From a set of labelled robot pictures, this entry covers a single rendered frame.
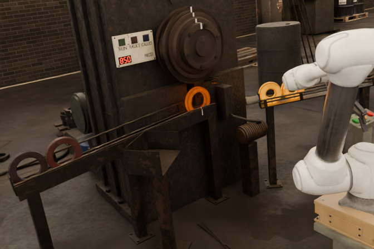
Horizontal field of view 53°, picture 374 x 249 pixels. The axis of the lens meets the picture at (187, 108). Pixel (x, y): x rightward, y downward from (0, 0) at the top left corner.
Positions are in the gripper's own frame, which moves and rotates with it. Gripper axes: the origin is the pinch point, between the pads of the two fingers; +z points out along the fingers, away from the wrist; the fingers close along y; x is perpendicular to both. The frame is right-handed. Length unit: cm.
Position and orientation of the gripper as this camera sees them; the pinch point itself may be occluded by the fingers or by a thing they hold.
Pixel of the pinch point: (353, 131)
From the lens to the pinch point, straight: 197.0
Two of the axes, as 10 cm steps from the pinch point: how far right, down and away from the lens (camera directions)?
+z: 3.0, 9.5, -0.8
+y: -4.3, 2.1, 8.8
